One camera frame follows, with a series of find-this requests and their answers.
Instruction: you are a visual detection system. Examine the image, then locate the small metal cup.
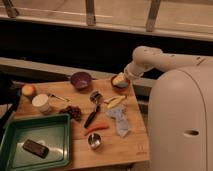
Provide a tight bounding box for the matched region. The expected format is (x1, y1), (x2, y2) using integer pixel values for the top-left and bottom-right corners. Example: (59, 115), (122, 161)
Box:
(88, 133), (102, 150)

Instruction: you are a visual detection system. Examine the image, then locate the purple bowl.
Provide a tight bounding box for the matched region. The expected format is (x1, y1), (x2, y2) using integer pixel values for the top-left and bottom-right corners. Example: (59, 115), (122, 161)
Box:
(70, 72), (92, 90)

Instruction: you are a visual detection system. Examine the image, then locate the white cup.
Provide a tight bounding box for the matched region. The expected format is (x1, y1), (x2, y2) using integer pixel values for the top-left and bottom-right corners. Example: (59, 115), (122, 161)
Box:
(32, 94), (50, 113)

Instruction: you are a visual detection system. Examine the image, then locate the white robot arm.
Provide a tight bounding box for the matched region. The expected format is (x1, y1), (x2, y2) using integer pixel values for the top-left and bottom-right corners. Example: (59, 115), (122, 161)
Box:
(124, 46), (213, 171)

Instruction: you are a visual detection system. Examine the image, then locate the black object at left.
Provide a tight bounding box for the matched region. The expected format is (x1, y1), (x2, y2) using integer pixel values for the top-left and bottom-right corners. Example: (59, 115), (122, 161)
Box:
(0, 71), (21, 133)

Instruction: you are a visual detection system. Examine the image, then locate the bunch of dark grapes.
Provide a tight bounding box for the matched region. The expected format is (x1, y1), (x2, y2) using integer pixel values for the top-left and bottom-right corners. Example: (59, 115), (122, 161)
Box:
(60, 106), (82, 122)

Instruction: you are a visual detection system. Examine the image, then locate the wooden cutting board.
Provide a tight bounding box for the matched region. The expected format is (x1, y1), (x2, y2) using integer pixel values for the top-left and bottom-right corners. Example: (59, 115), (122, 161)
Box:
(12, 78), (151, 171)

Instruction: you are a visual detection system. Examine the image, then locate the red bowl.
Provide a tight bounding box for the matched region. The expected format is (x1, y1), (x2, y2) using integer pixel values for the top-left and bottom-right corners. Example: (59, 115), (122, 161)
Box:
(111, 75), (130, 91)

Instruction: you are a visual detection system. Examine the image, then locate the green plastic tray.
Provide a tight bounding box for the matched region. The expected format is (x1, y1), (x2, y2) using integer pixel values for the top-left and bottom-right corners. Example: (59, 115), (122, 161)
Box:
(0, 114), (70, 171)

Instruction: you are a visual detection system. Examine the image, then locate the dark brown rectangular block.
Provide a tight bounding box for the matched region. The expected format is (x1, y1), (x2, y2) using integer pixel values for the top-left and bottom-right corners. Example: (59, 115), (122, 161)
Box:
(22, 139), (49, 158)

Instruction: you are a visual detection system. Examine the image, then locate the red yellow apple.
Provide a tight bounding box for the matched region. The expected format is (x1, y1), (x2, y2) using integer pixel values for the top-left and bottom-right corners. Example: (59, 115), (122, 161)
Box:
(22, 84), (36, 97)

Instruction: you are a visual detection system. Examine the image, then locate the small metal spoon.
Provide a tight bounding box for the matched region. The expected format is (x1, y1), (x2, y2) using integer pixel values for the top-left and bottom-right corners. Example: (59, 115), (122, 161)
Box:
(47, 93), (70, 102)

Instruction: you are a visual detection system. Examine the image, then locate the yellow banana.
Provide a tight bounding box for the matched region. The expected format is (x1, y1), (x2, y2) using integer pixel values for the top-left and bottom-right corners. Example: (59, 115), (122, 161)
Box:
(104, 95), (127, 109)

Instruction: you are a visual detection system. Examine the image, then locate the orange carrot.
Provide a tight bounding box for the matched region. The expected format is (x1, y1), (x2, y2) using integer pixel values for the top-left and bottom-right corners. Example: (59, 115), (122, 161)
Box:
(84, 123), (109, 136)

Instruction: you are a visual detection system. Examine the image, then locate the yellow sponge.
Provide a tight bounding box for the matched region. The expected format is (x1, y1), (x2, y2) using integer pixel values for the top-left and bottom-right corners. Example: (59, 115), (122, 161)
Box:
(112, 72), (127, 87)

